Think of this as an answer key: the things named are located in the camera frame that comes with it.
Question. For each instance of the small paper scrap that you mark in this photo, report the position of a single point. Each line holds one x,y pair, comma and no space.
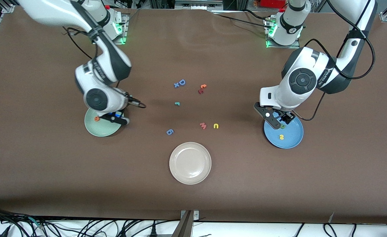
331,217

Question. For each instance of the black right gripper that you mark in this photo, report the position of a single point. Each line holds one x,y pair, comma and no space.
111,116

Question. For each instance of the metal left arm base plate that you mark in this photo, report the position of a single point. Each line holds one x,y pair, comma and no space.
282,46

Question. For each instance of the red box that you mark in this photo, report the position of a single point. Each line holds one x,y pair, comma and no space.
272,3

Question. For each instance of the small metal table bracket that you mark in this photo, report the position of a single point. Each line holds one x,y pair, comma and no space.
196,215

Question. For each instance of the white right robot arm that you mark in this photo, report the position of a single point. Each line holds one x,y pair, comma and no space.
107,59

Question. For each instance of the pink foam letter w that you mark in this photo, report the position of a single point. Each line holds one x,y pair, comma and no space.
203,126

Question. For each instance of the pale green plate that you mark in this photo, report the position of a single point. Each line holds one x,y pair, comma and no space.
97,130

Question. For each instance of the aluminium profile post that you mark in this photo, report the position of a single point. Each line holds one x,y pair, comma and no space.
183,228

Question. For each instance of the beige plate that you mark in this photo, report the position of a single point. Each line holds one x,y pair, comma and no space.
190,163

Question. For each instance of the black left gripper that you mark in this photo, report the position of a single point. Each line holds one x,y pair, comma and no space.
287,117

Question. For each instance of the silver metal rack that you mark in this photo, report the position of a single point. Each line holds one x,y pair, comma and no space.
196,5

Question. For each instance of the blue plate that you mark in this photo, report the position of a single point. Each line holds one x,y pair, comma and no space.
292,138

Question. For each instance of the blue foam letter D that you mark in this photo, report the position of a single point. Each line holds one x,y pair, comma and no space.
184,83

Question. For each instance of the blue foam digit 6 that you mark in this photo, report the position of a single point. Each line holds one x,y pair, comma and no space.
172,131

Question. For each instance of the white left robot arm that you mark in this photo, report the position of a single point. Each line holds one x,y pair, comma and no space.
312,72

